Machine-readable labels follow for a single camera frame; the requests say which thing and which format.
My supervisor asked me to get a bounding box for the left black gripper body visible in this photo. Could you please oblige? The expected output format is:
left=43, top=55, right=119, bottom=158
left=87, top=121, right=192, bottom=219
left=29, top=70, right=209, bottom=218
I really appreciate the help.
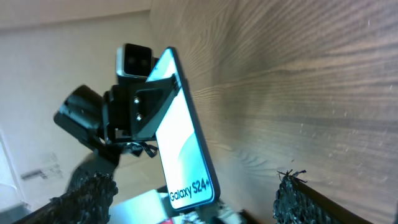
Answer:
left=102, top=85, right=139, bottom=145

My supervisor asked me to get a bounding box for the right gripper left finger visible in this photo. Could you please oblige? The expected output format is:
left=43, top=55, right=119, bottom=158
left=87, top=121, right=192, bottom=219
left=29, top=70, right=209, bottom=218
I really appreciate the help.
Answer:
left=16, top=173, right=118, bottom=224

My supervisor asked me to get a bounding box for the Samsung Galaxy smartphone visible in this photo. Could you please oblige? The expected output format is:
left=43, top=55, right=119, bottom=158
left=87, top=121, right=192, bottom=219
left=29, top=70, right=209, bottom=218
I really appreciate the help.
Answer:
left=147, top=47, right=221, bottom=210

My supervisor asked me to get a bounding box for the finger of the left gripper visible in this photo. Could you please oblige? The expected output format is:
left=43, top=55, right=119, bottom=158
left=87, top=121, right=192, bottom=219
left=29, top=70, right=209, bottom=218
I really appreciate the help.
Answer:
left=129, top=74, right=180, bottom=141

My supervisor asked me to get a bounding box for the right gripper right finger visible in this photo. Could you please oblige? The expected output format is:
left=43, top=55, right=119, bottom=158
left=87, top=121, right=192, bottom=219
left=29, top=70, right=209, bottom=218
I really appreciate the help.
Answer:
left=273, top=170, right=371, bottom=224

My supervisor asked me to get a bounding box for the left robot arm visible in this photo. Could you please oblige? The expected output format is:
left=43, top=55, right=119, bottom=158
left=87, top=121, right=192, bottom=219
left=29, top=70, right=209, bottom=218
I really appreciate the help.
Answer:
left=53, top=75, right=180, bottom=164

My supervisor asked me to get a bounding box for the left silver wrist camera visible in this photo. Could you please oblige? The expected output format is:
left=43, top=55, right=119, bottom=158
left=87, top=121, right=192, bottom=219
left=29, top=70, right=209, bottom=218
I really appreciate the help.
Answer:
left=116, top=43, right=153, bottom=85

